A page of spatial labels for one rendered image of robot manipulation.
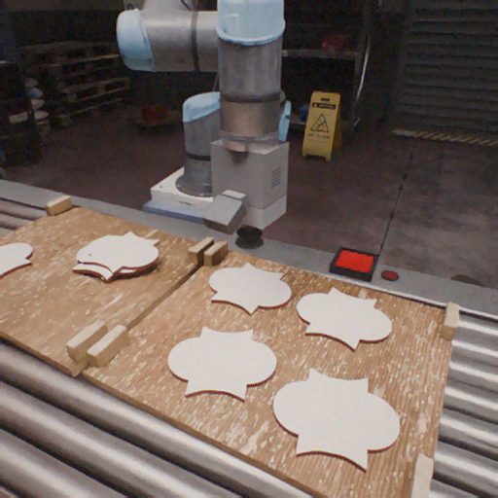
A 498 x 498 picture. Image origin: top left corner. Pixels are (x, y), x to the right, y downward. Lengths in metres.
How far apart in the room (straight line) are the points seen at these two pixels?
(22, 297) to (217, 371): 0.36
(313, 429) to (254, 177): 0.30
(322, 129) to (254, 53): 3.67
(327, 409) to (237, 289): 0.25
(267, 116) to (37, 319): 0.44
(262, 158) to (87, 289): 0.37
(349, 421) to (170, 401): 0.20
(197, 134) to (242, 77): 0.56
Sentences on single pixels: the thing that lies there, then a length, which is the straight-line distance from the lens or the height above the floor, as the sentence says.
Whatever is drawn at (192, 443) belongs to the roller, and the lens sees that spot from 0.50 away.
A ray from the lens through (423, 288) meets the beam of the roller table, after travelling 0.77.
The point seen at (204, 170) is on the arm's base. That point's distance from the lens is 1.08.
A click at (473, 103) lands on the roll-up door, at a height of 0.43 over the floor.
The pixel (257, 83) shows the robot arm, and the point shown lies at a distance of 0.50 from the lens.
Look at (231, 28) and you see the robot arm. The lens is 0.50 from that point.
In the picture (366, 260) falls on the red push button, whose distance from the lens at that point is 0.78.
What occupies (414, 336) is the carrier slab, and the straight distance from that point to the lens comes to 0.63.
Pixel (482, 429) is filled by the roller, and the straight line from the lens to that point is 0.57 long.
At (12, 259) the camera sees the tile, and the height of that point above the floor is 0.94.
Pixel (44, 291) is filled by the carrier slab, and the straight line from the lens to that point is 0.74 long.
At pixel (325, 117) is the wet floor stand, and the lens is 4.15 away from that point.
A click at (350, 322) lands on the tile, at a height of 0.94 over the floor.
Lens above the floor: 1.33
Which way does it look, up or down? 32 degrees down
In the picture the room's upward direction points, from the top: straight up
